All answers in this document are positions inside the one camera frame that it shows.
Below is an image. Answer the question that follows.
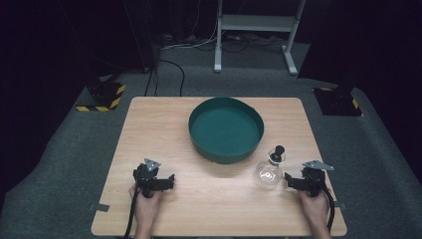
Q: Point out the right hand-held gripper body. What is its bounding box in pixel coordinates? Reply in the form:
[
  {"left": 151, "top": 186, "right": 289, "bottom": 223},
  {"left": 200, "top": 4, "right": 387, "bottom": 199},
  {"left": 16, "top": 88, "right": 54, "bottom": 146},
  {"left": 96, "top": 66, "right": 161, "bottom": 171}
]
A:
[{"left": 296, "top": 159, "right": 335, "bottom": 198}]

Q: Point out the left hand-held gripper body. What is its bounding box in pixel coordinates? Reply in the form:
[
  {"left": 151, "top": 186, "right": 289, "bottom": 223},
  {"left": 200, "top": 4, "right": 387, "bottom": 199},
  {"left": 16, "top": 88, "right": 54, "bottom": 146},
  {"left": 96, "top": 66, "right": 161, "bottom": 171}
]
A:
[{"left": 132, "top": 157, "right": 169, "bottom": 199}]

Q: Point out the glass flask with black stopper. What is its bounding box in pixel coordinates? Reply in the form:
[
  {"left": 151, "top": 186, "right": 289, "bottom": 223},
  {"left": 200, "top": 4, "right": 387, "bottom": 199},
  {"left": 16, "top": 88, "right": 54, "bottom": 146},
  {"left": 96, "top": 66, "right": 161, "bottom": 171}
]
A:
[{"left": 255, "top": 144, "right": 287, "bottom": 191}]

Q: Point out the green round basin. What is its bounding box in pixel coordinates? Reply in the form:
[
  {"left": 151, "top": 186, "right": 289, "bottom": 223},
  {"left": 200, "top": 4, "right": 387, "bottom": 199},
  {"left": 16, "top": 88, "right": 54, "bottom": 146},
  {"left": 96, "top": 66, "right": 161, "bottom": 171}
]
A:
[{"left": 187, "top": 96, "right": 266, "bottom": 165}]

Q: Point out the person's right hand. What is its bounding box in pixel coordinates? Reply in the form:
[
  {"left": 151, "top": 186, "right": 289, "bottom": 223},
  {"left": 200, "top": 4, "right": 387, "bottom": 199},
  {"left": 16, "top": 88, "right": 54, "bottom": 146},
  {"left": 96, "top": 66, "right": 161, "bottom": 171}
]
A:
[{"left": 298, "top": 189, "right": 331, "bottom": 231}]

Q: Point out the person's left hand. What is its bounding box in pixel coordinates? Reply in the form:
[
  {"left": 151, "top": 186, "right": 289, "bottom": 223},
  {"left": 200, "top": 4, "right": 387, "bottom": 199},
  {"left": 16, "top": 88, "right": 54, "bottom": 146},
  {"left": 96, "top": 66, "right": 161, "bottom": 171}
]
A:
[{"left": 128, "top": 183, "right": 163, "bottom": 231}]

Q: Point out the black yellow striped stand base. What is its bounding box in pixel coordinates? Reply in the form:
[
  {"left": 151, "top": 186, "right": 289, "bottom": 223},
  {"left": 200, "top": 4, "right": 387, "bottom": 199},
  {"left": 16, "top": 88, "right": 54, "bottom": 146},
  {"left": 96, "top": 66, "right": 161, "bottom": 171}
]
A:
[
  {"left": 312, "top": 84, "right": 364, "bottom": 118},
  {"left": 75, "top": 78, "right": 127, "bottom": 113}
]

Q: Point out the white metal stand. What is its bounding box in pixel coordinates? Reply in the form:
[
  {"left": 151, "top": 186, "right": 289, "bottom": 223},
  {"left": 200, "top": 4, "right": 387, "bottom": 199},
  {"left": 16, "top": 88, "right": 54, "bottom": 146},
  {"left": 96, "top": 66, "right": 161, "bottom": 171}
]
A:
[{"left": 213, "top": 0, "right": 307, "bottom": 77}]

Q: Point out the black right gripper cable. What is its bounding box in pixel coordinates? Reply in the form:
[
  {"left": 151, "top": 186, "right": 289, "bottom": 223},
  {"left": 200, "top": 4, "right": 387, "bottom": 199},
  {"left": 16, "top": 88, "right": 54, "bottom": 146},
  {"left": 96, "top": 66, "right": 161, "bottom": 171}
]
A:
[{"left": 321, "top": 186, "right": 336, "bottom": 233}]

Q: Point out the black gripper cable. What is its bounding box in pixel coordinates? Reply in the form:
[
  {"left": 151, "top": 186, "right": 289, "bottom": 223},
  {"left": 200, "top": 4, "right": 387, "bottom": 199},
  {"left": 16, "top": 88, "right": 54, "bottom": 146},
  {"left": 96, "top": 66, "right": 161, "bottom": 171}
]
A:
[
  {"left": 122, "top": 187, "right": 141, "bottom": 239},
  {"left": 321, "top": 186, "right": 336, "bottom": 233}
]

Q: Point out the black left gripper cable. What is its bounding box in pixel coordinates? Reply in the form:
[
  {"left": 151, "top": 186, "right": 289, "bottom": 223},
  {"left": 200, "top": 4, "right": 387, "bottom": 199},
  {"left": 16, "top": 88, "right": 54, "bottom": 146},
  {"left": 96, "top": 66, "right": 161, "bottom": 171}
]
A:
[{"left": 122, "top": 187, "right": 141, "bottom": 239}]

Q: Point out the black floor cable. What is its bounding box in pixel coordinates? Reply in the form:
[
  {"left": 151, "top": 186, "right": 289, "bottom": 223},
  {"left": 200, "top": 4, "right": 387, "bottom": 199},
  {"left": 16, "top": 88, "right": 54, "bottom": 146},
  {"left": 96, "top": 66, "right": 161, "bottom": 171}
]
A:
[{"left": 143, "top": 59, "right": 186, "bottom": 98}]

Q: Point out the white floor cable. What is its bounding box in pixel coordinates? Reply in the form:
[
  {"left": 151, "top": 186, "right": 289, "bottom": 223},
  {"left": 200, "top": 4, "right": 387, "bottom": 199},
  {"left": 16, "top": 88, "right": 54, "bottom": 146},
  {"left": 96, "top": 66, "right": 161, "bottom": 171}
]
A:
[{"left": 160, "top": 9, "right": 221, "bottom": 52}]

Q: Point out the bundle of black floor cables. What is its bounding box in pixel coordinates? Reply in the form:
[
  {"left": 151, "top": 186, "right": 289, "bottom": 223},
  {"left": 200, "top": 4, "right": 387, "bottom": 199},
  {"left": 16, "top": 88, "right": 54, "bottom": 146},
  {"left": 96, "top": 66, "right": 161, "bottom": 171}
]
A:
[{"left": 221, "top": 32, "right": 288, "bottom": 55}]

